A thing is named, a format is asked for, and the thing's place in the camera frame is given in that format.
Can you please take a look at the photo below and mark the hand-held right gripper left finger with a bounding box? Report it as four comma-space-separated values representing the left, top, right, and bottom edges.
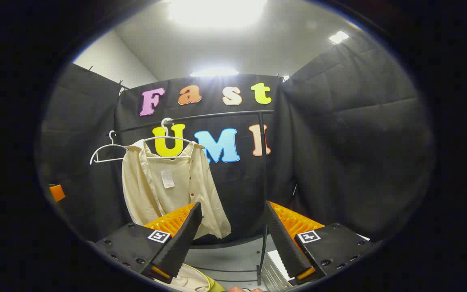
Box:
96, 202, 203, 284

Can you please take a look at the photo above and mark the thin white wire hanger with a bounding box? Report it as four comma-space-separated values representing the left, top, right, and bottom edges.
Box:
90, 130, 129, 165

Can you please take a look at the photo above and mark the small ceiling light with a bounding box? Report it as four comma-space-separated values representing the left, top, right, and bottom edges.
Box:
329, 31, 350, 45

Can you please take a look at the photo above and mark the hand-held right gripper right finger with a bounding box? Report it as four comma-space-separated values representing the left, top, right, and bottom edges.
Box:
265, 201, 376, 286

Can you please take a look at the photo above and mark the cream button shirt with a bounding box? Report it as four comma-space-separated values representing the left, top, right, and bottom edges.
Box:
122, 139, 232, 240

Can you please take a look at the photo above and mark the yellow-rimmed laundry hamper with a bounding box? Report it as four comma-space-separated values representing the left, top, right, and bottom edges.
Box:
156, 263, 227, 292

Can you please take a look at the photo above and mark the grey ribbed cabinet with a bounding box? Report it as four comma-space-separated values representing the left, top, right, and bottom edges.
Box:
260, 249, 299, 291

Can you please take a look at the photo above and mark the black metal clothes rack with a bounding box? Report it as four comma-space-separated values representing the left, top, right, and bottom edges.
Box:
116, 109, 276, 286

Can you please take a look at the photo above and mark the white hanger with thick arms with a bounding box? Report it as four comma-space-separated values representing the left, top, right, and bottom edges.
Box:
142, 118, 196, 159

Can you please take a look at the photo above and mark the strip ceiling light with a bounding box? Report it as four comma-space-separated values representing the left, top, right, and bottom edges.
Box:
190, 69, 240, 78

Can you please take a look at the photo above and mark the large ceiling light panel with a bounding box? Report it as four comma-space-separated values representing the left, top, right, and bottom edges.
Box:
168, 0, 267, 28

